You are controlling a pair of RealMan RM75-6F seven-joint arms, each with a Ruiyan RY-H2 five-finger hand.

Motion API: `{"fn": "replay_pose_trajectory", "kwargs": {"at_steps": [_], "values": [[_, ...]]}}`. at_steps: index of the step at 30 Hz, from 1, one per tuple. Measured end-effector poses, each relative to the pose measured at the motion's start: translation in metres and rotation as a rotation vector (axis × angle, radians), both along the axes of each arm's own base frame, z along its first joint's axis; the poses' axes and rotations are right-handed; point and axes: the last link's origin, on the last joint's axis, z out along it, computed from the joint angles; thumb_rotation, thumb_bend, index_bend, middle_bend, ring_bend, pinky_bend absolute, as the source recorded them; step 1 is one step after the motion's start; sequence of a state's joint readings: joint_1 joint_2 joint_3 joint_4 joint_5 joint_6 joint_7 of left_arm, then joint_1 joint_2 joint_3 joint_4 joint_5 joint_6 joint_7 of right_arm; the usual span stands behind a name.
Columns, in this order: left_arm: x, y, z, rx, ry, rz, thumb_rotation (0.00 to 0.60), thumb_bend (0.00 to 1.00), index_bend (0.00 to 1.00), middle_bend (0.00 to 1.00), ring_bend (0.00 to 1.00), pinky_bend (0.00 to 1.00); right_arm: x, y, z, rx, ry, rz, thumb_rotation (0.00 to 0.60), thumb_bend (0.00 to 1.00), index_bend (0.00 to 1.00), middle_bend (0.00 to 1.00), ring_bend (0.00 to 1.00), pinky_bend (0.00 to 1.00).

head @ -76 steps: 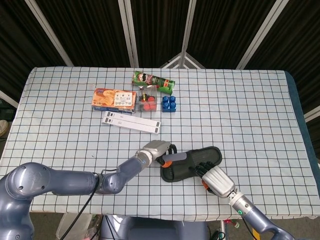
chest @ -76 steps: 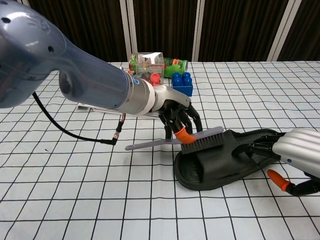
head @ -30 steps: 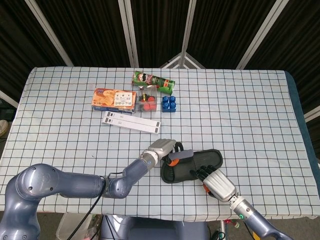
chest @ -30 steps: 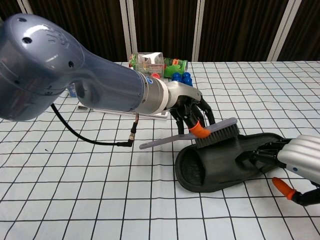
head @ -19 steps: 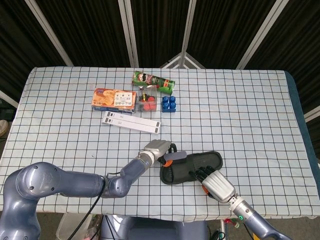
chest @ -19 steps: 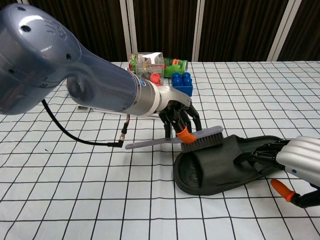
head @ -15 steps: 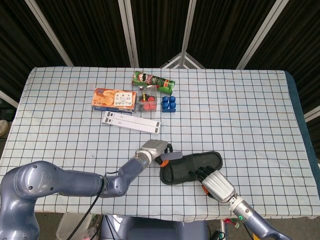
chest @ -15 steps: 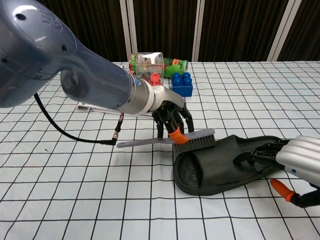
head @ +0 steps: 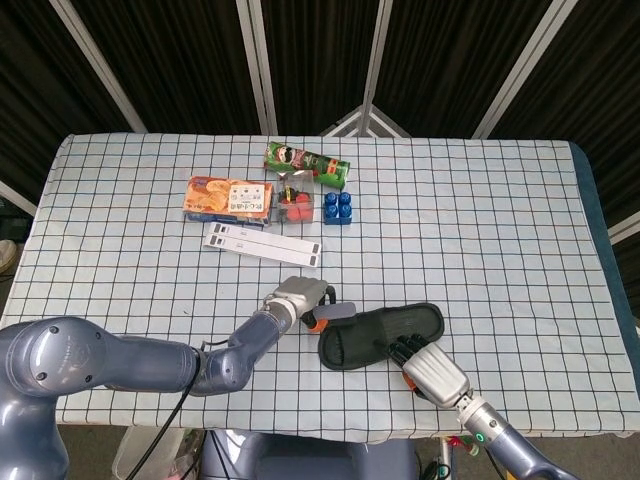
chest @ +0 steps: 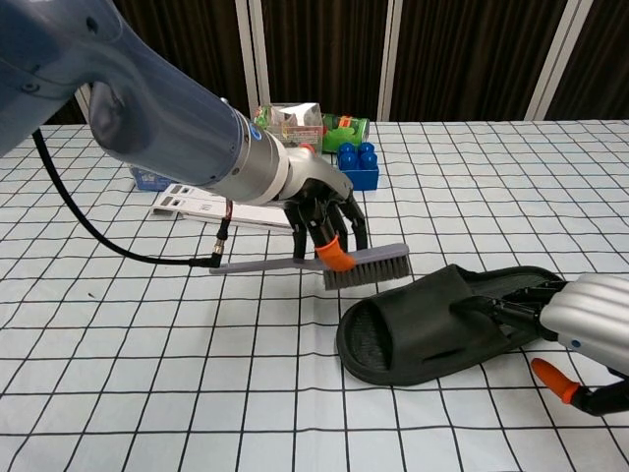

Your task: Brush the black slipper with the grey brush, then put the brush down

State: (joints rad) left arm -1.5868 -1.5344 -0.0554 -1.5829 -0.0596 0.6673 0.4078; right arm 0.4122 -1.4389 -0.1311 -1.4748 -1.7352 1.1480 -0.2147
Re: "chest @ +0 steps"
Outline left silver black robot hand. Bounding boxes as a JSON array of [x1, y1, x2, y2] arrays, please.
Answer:
[[279, 145, 369, 272]]

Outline grey oblong object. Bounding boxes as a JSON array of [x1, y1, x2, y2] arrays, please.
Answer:
[[208, 243, 413, 291]]

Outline white checked tablecloth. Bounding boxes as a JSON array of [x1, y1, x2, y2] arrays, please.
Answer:
[[0, 119, 629, 472]]

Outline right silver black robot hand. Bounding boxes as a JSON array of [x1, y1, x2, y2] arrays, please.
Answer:
[[471, 272, 629, 418]]

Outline black slipper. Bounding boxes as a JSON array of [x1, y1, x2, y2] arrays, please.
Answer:
[[335, 264, 571, 388]]

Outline white flat long strip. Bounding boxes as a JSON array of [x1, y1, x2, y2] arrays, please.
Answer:
[[164, 183, 232, 203], [148, 194, 294, 232]]

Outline blue building block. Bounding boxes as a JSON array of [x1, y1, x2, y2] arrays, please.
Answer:
[[336, 141, 382, 192]]

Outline green Pringles can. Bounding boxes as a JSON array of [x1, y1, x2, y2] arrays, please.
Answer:
[[253, 105, 371, 152]]

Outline black folding screen white frame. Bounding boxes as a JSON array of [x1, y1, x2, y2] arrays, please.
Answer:
[[46, 0, 629, 127]]

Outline clear box with red pieces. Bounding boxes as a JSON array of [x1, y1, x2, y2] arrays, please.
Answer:
[[255, 101, 325, 153]]

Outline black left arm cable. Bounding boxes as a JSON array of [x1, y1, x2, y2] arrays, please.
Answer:
[[31, 128, 235, 269]]

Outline orange cracker box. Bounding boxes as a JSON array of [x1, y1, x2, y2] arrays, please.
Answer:
[[130, 164, 171, 192]]

